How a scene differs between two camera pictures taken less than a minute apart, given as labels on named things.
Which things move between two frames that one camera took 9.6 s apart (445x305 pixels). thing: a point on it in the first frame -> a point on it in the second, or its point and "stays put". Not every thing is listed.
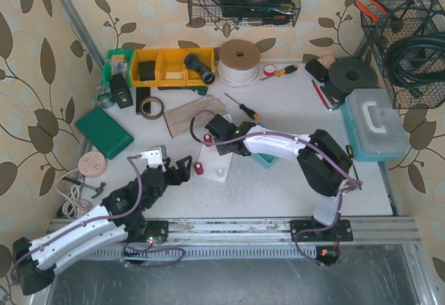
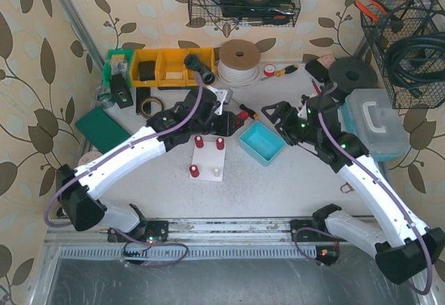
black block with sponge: [319, 69] stays put
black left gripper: [167, 174] -> [220, 123]
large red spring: [208, 139] -> [199, 141]
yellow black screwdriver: [287, 70] stays put
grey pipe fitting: [192, 61] stays put
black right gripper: [218, 130] -> [288, 121]
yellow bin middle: [171, 66] stays put
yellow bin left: [144, 55] stays put
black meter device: [120, 90] stays put
